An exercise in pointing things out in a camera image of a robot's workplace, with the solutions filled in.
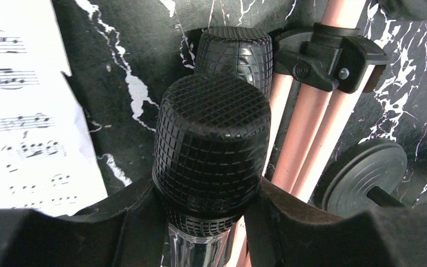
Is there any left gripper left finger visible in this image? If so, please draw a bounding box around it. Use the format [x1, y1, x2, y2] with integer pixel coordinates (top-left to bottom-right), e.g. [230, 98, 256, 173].
[0, 179, 167, 266]

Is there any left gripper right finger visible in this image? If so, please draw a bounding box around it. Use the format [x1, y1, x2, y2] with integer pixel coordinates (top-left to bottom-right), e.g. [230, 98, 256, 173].
[245, 179, 427, 266]

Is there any sheet music page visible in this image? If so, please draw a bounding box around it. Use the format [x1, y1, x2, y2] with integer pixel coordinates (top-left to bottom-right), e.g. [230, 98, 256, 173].
[0, 1, 107, 216]

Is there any pink music stand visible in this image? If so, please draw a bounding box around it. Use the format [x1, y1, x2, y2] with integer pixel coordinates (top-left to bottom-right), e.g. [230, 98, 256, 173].
[224, 0, 391, 267]

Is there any black microphone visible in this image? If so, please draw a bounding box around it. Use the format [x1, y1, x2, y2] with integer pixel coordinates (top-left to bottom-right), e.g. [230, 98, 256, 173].
[195, 26, 273, 99]
[151, 72, 272, 267]

